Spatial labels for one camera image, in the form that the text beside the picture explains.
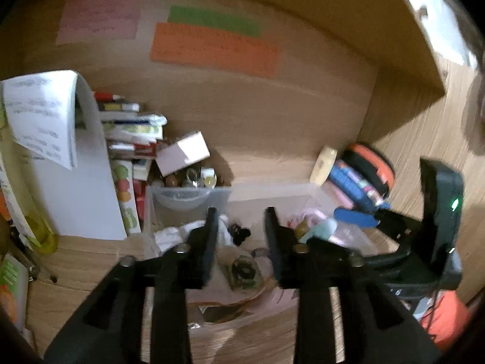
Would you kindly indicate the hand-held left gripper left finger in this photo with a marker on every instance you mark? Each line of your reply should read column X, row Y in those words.
column 210, row 242

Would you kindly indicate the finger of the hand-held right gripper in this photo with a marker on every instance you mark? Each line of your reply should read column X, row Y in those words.
column 356, row 216

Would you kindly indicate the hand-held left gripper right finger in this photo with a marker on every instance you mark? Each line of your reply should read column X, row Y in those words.
column 273, row 242

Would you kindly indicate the teal tube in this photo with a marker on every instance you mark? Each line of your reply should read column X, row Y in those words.
column 322, row 229

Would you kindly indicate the clear plastic storage bin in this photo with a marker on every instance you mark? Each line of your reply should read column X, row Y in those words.
column 242, row 193

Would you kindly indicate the wooden desktop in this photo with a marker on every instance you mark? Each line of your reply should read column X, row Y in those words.
column 75, row 265

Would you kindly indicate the blue pencil case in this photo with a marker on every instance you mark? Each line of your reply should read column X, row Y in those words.
column 352, row 187

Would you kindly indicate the clear plastic bowl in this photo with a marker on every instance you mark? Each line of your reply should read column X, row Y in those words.
column 182, row 197

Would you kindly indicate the black orange round case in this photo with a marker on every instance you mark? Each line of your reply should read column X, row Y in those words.
column 375, row 163

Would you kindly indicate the cream bottle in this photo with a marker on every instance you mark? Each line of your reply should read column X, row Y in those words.
column 324, row 163

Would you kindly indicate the small yellow jar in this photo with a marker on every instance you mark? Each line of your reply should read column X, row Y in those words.
column 208, row 177

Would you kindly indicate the small clear jar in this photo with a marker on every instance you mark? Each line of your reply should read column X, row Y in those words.
column 191, row 177

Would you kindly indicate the small brown jar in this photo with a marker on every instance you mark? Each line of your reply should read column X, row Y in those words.
column 171, row 181

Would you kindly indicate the small white box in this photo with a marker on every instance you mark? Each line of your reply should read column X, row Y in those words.
column 182, row 153

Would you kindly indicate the fruit print box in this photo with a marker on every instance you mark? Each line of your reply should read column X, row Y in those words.
column 125, row 197

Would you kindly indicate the white file box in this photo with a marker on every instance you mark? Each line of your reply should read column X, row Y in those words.
column 87, row 197

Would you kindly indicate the stack of books and packets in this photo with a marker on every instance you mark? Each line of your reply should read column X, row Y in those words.
column 129, row 129

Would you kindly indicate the green white packet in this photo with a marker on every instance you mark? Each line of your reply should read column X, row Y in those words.
column 22, row 204

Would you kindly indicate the orange paper note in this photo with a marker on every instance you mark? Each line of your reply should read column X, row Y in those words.
column 212, row 49

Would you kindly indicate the orange packet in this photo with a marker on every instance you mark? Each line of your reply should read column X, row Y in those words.
column 11, row 292

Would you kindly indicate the wooden shelf board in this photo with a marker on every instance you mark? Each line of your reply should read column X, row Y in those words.
column 303, row 15

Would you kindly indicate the printed paper sheet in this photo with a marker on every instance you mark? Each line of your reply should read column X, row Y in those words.
column 38, row 117

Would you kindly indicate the green paper note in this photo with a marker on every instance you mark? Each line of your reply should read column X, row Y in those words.
column 212, row 21

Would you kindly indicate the pink paper note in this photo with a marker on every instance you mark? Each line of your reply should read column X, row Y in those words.
column 98, row 17

